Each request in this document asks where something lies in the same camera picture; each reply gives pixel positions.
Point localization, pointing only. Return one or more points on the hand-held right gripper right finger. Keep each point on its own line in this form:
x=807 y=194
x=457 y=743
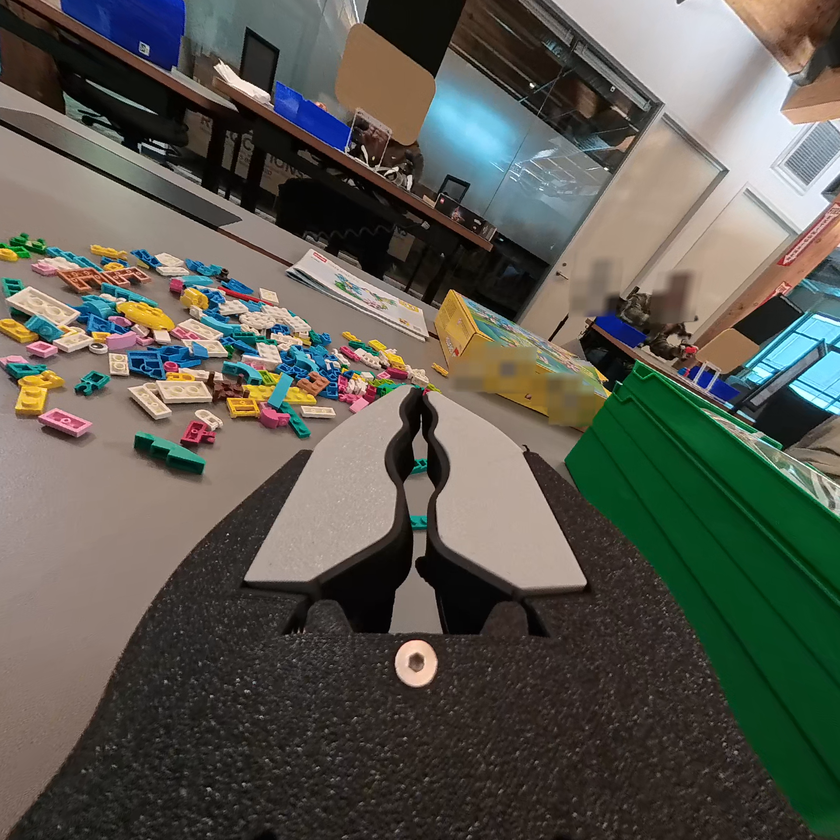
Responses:
x=505 y=518

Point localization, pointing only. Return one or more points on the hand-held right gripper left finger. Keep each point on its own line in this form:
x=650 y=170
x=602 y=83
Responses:
x=328 y=512

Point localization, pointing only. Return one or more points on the pile of colourful lego pieces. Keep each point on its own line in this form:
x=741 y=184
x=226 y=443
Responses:
x=184 y=392

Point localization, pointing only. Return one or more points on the yellow lego set box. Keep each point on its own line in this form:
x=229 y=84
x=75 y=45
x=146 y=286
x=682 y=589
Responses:
x=459 y=328

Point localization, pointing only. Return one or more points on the lego instruction booklet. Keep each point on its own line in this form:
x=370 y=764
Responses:
x=354 y=292

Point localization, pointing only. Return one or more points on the green plastic storage bin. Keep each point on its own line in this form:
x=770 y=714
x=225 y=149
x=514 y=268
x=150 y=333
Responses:
x=709 y=525

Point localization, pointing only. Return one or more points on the blue plastic bin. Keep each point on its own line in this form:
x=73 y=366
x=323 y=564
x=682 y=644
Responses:
x=620 y=330
x=722 y=390
x=308 y=115
x=131 y=26

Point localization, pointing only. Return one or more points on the brown cardboard sheet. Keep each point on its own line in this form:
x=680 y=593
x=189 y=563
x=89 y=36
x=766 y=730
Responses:
x=728 y=351

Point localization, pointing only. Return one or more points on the white door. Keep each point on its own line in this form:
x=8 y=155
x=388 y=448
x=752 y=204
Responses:
x=630 y=229
x=735 y=262

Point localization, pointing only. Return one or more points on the long wooden table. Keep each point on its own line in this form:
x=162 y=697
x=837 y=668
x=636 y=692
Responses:
x=218 y=151
x=295 y=134

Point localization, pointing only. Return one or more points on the clear acrylic stand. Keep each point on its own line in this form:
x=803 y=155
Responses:
x=371 y=134

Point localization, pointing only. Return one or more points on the stack of white papers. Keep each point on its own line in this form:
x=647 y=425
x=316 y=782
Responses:
x=239 y=82

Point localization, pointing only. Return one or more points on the black office chair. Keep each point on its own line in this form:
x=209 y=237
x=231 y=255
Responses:
x=131 y=111

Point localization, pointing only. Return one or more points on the small black frame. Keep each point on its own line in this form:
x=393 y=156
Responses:
x=453 y=190

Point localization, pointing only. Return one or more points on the red wall sign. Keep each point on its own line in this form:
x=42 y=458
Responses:
x=810 y=235

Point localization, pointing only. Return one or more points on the black picture frame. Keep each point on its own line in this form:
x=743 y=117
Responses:
x=259 y=60

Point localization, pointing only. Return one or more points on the white wall air vent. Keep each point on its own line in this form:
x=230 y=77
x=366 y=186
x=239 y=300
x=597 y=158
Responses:
x=810 y=154

